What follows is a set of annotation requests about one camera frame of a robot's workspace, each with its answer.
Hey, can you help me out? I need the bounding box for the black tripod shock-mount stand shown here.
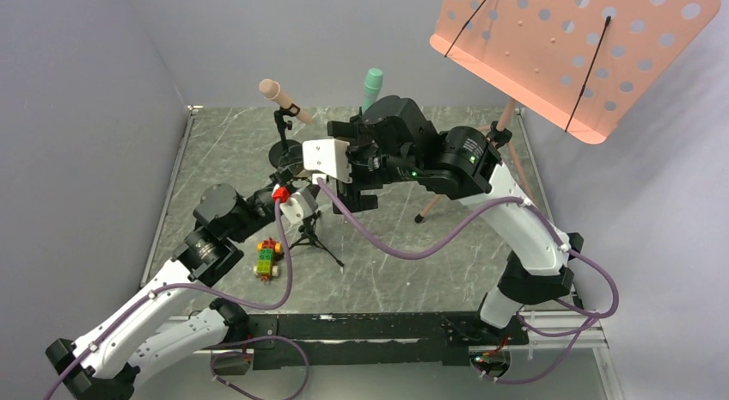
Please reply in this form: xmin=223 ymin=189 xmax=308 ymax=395
xmin=269 ymin=168 xmax=345 ymax=271

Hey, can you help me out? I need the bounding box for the black round-base mic stand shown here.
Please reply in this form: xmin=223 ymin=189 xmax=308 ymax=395
xmin=268 ymin=103 xmax=303 ymax=168

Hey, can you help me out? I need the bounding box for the teal microphone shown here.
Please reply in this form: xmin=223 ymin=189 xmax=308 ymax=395
xmin=361 ymin=68 xmax=383 ymax=113

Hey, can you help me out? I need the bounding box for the pink microphone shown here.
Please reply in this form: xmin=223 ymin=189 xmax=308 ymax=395
xmin=259 ymin=78 xmax=313 ymax=125

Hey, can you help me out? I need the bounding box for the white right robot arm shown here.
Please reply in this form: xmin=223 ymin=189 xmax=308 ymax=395
xmin=324 ymin=95 xmax=580 ymax=337

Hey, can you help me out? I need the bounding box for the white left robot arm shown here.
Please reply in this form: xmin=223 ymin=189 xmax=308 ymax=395
xmin=44 ymin=182 xmax=318 ymax=399

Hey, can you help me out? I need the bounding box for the pink music stand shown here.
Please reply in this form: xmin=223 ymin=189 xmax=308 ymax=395
xmin=430 ymin=0 xmax=728 ymax=224

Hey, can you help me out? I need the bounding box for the colourful brick toy car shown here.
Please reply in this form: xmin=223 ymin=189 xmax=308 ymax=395
xmin=253 ymin=237 xmax=284 ymax=281

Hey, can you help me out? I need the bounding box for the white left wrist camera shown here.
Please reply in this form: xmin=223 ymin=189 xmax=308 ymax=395
xmin=279 ymin=187 xmax=319 ymax=225

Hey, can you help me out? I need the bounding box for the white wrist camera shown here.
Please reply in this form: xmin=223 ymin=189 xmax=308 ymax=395
xmin=302 ymin=138 xmax=352 ymax=183
xmin=279 ymin=187 xmax=319 ymax=225

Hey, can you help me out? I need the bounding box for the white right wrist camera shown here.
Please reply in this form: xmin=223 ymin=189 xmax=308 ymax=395
xmin=302 ymin=138 xmax=352 ymax=183

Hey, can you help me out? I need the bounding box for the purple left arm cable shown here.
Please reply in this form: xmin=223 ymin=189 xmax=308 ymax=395
xmin=42 ymin=186 xmax=311 ymax=400

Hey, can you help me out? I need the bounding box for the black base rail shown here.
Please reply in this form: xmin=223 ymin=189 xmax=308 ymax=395
xmin=211 ymin=311 xmax=523 ymax=376

